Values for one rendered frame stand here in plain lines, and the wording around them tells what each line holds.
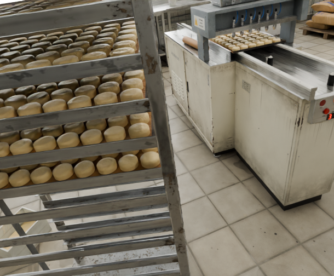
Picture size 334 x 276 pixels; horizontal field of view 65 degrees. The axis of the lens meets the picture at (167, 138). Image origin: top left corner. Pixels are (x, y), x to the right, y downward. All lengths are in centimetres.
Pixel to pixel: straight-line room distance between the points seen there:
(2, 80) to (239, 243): 153
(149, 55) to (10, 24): 23
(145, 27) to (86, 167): 39
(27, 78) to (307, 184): 164
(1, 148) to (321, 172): 166
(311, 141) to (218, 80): 75
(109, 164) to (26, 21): 36
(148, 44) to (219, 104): 161
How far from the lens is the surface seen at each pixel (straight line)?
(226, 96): 204
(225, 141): 224
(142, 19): 46
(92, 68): 52
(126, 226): 78
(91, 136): 64
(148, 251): 160
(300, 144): 160
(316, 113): 149
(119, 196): 129
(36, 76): 55
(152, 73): 48
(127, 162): 68
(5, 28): 55
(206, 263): 170
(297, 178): 177
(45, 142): 68
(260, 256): 175
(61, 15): 51
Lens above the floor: 147
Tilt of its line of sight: 33 degrees down
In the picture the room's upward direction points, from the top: 9 degrees counter-clockwise
